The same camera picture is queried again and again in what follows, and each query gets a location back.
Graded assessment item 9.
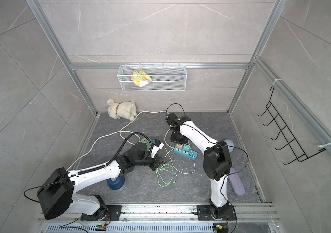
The pink USB charger adapter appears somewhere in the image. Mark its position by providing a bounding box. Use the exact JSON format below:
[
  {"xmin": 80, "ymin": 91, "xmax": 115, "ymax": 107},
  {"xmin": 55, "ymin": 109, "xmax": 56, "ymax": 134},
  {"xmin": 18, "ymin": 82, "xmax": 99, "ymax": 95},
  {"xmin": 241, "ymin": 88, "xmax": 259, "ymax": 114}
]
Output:
[{"xmin": 176, "ymin": 144, "xmax": 183, "ymax": 150}]

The green USB cable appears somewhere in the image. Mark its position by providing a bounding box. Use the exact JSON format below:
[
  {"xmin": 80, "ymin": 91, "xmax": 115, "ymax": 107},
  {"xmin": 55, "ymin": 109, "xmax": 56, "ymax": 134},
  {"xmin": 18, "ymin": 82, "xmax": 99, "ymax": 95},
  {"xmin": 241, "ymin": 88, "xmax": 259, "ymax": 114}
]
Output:
[{"xmin": 155, "ymin": 147, "xmax": 179, "ymax": 187}]

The teal USB charger adapter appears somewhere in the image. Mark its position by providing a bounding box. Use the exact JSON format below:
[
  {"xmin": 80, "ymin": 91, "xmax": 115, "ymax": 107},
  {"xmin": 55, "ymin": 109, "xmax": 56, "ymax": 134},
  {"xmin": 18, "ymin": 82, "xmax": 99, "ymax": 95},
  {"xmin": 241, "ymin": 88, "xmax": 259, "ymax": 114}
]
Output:
[{"xmin": 183, "ymin": 144, "xmax": 190, "ymax": 153}]

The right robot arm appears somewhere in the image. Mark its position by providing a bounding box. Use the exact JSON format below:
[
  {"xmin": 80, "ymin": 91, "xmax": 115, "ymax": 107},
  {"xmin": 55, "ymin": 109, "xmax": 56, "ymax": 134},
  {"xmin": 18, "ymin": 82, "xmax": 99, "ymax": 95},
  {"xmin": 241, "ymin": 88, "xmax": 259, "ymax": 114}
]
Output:
[{"xmin": 165, "ymin": 113, "xmax": 236, "ymax": 220}]

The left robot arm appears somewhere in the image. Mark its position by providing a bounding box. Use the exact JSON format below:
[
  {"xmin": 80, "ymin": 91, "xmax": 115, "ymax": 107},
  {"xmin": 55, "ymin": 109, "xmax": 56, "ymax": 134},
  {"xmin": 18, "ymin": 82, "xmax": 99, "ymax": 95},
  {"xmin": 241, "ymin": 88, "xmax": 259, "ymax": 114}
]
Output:
[{"xmin": 36, "ymin": 137, "xmax": 164, "ymax": 220}]

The teal power strip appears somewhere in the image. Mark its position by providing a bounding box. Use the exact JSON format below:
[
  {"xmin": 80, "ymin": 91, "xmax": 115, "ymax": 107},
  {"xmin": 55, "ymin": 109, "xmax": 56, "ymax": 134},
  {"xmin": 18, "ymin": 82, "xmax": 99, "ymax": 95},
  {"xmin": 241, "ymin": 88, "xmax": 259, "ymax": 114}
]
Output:
[{"xmin": 173, "ymin": 144, "xmax": 198, "ymax": 160}]

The white plush teddy bear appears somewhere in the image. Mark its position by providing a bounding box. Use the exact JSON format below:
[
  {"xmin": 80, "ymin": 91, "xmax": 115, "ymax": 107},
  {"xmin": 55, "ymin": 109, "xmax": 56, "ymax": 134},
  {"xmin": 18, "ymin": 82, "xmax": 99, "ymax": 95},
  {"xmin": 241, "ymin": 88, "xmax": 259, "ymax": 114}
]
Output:
[{"xmin": 107, "ymin": 99, "xmax": 137, "ymax": 121}]

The yellow packet in basket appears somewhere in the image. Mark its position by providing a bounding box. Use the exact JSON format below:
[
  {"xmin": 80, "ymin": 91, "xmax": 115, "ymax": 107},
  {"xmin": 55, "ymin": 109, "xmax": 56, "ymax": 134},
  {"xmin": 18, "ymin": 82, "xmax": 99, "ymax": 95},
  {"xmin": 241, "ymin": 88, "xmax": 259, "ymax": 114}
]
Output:
[{"xmin": 131, "ymin": 70, "xmax": 153, "ymax": 87}]

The purple glasses case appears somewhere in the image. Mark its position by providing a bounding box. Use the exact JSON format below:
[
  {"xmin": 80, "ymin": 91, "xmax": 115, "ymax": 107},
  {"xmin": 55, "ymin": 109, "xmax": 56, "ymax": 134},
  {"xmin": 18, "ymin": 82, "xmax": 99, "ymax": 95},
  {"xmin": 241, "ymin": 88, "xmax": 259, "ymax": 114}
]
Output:
[{"xmin": 228, "ymin": 168, "xmax": 246, "ymax": 197}]

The thick white power cord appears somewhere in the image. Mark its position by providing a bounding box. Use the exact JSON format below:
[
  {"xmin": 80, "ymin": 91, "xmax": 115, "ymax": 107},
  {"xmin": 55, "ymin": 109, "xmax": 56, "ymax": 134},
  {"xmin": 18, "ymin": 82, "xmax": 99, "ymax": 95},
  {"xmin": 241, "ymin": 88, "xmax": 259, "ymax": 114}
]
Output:
[{"xmin": 66, "ymin": 110, "xmax": 175, "ymax": 171}]

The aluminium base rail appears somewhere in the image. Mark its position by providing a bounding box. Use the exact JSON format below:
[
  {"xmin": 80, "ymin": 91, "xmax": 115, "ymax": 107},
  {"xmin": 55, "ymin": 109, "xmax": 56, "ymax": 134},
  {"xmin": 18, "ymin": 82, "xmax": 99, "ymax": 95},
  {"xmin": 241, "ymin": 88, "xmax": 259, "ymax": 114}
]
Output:
[{"xmin": 32, "ymin": 203, "xmax": 284, "ymax": 233}]

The white wire wall basket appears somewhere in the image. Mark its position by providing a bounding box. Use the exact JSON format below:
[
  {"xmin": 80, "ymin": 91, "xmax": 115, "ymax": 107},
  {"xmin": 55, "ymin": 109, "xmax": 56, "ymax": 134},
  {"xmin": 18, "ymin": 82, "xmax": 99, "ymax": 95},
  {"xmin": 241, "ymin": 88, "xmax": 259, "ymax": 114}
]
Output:
[{"xmin": 117, "ymin": 65, "xmax": 187, "ymax": 92}]

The black wire hook rack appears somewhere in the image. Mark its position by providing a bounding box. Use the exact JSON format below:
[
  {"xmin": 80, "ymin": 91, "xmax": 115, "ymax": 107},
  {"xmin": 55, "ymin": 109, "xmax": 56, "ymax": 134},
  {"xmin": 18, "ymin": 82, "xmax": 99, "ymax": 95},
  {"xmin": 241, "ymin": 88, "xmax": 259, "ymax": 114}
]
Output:
[{"xmin": 258, "ymin": 86, "xmax": 326, "ymax": 165}]

